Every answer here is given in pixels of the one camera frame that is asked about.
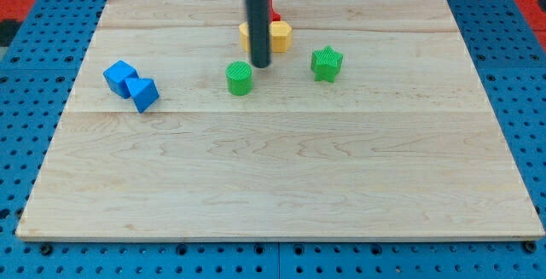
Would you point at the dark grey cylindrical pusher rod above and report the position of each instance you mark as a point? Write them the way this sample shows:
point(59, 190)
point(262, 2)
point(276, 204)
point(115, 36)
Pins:
point(258, 21)

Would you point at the green cylinder block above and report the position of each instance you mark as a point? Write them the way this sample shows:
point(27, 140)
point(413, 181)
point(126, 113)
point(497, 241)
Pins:
point(239, 78)

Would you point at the red block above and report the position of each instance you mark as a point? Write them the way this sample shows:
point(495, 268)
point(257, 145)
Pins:
point(274, 16)

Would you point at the yellow hexagon block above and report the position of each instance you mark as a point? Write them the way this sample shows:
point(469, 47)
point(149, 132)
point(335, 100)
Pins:
point(281, 35)

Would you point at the green star block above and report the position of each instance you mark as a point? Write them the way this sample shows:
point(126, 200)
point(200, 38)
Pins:
point(326, 64)

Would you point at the blue triangular block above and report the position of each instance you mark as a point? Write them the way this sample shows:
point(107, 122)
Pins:
point(143, 91)

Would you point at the blue cube block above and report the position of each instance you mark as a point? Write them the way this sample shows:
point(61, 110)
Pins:
point(116, 75)

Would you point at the light wooden board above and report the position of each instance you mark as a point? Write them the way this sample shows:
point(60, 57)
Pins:
point(403, 146)

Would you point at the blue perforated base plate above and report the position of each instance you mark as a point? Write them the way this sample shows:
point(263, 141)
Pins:
point(37, 75)

